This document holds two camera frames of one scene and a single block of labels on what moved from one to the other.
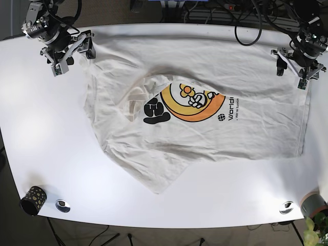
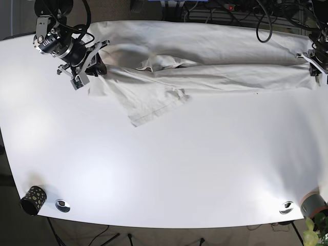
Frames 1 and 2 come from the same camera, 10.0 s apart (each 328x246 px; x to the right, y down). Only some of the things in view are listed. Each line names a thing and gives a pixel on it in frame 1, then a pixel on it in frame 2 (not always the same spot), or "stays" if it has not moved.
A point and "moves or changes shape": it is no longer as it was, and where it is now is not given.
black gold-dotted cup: [34, 201] stays
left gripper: [59, 61] to [79, 74]
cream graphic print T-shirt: [163, 98] moves or changes shape
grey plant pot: [313, 203] stays
